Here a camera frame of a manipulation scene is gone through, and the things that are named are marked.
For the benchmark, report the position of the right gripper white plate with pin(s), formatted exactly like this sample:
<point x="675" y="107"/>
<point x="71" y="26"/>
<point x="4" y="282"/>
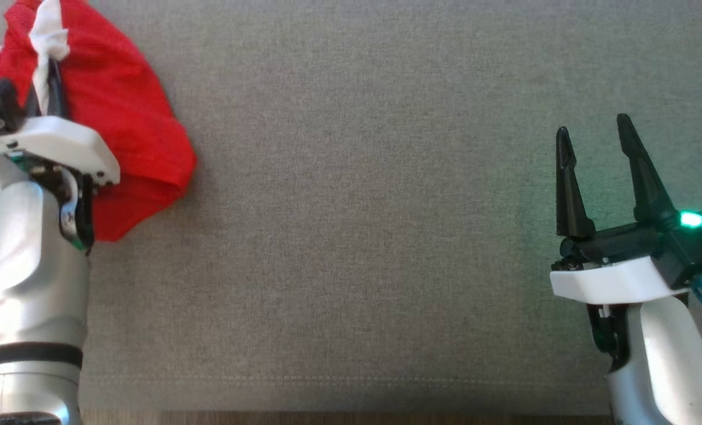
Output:
<point x="616" y="280"/>

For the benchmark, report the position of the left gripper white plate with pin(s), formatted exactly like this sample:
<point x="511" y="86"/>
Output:
<point x="61" y="141"/>

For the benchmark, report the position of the red garment with white band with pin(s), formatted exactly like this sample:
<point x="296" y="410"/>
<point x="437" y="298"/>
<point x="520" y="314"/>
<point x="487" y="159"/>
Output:
<point x="120" y="106"/>

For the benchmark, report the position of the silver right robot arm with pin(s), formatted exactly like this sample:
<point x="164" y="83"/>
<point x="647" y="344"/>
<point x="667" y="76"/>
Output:
<point x="663" y="366"/>

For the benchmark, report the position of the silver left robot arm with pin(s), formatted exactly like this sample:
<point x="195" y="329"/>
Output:
<point x="26" y="248"/>

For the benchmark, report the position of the grey sofa seat cushion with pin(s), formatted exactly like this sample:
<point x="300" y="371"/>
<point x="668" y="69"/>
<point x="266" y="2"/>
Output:
<point x="374" y="206"/>

